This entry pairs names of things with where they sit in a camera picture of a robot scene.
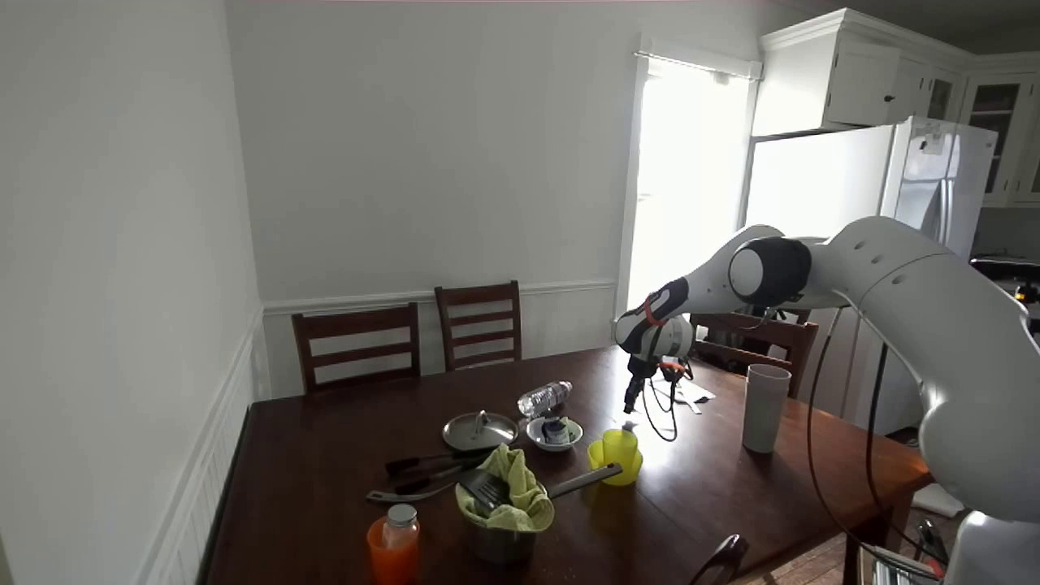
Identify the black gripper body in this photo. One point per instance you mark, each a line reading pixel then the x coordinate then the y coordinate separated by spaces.
pixel 645 371

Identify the small spoon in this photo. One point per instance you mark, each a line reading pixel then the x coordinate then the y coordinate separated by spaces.
pixel 626 428

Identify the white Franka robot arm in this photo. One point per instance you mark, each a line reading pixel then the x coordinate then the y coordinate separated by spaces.
pixel 931 314

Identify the yellow plastic bowl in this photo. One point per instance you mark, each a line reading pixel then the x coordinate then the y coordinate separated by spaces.
pixel 615 477

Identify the small white bowl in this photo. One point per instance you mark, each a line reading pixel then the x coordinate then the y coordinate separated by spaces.
pixel 554 433

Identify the tall white cup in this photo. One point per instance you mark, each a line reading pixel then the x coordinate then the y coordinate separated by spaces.
pixel 765 407

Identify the dark metal spoon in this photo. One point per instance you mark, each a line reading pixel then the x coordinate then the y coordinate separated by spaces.
pixel 407 495

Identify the clear plastic water bottle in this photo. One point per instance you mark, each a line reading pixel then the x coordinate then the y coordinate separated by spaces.
pixel 542 399

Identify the dark wooden chair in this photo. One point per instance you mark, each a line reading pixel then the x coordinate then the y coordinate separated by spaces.
pixel 475 294
pixel 358 323
pixel 758 341
pixel 720 558

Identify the yellow cloth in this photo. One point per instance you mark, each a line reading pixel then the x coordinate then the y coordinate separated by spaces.
pixel 524 503

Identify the black kitchen tool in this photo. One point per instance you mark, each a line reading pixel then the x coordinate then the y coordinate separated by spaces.
pixel 485 488

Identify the black spatula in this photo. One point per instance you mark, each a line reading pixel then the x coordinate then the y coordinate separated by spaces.
pixel 427 470

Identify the bright window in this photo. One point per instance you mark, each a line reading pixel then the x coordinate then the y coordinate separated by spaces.
pixel 683 163

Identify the white refrigerator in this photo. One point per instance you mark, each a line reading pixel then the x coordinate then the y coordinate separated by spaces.
pixel 822 175

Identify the orange bottle white cap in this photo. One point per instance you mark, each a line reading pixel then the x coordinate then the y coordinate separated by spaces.
pixel 394 551

